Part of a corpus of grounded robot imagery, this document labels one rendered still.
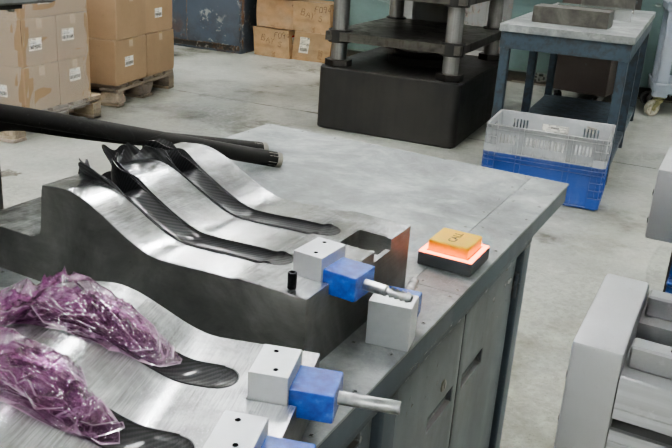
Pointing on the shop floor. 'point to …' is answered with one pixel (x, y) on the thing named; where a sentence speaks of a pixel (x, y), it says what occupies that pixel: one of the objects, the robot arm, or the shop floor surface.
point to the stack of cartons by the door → (290, 17)
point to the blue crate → (584, 177)
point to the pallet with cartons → (129, 39)
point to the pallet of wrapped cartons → (49, 53)
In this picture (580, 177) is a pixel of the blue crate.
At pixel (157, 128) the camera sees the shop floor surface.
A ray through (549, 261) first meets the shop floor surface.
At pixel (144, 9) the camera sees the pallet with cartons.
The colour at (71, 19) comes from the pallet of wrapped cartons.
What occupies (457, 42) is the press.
